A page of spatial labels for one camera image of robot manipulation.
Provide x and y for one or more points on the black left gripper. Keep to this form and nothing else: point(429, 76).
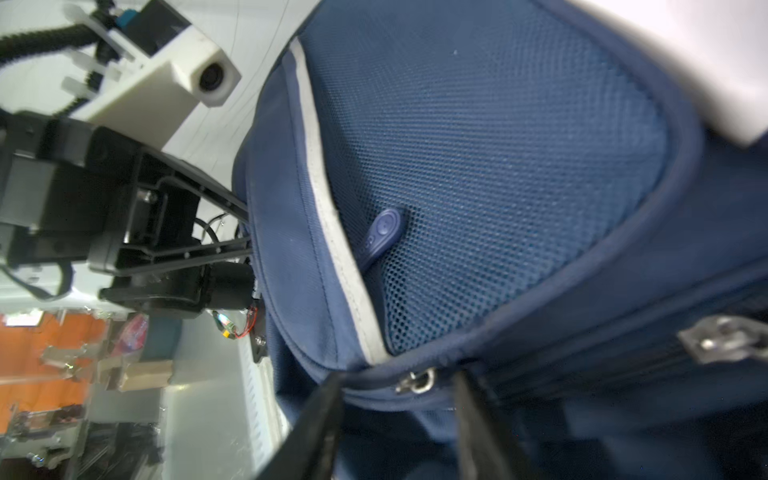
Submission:
point(75, 192)

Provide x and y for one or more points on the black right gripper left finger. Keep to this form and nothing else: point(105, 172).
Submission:
point(310, 449)

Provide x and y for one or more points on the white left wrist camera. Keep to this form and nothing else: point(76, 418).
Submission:
point(165, 67)

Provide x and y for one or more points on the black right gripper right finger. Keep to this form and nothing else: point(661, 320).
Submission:
point(486, 449)

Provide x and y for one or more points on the navy blue student backpack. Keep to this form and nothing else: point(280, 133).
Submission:
point(566, 199)

